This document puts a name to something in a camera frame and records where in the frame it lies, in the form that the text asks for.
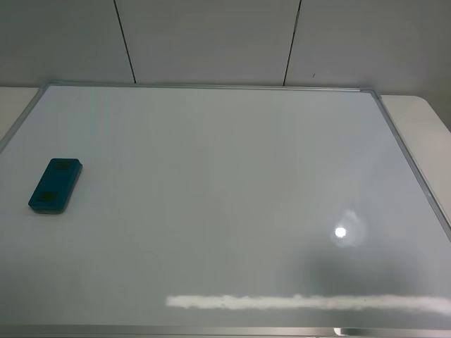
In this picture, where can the blue whiteboard eraser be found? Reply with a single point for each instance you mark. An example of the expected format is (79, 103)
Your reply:
(53, 192)

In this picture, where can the white whiteboard with aluminium frame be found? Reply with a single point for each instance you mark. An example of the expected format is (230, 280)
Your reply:
(210, 211)

